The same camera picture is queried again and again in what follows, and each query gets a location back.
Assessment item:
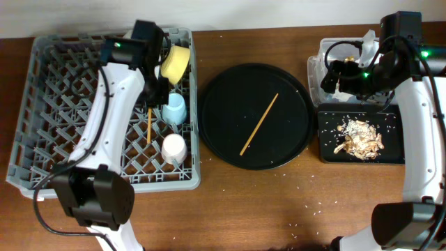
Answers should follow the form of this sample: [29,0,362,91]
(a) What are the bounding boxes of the wooden chopstick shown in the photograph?
[146,107,152,144]
[239,93,279,156]

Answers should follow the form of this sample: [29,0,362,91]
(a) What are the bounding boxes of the blue plastic cup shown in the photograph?
[162,93,187,126]

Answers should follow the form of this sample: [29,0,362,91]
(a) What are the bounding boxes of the yellow bowl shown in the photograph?
[161,45,191,85]

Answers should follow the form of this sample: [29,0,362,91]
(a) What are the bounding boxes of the pink plastic cup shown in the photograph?
[161,133,187,165]

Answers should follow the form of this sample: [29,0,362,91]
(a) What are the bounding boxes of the food scraps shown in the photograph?
[333,120,385,160]

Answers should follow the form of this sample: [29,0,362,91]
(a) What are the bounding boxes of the white napkin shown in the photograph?
[330,30,379,68]

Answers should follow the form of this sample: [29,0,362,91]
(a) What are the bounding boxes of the grey plate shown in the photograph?
[123,29,133,39]

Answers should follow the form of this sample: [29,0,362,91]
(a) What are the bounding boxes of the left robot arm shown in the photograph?
[50,20,169,250]

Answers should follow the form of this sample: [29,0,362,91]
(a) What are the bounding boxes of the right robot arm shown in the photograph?
[321,11,445,250]

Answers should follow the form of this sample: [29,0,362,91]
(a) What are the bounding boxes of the grey dishwasher rack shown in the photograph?
[6,33,201,198]

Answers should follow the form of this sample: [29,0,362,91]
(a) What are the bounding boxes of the clear plastic bin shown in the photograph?
[307,37,398,108]

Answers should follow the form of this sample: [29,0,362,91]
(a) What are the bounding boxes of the black rectangular tray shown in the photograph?
[316,103,405,164]

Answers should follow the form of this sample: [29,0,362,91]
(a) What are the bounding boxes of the round black tray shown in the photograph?
[198,63,315,170]

